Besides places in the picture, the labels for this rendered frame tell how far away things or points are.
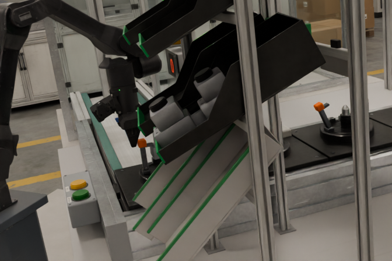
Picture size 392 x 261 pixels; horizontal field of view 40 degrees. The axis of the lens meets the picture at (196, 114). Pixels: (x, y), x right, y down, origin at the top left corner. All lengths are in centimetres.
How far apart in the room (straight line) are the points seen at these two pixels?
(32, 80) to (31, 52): 33
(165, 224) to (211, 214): 16
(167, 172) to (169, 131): 28
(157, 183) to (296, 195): 35
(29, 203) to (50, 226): 37
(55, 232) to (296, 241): 60
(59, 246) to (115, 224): 23
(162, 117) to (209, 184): 19
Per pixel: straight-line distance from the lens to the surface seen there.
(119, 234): 117
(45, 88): 652
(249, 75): 74
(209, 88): 81
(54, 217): 150
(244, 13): 72
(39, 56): 645
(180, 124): 82
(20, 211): 107
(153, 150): 127
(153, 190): 110
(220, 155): 93
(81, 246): 132
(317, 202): 132
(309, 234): 123
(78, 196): 131
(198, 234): 84
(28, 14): 107
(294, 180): 126
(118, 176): 138
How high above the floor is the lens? 147
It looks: 16 degrees down
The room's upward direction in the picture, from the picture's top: 8 degrees counter-clockwise
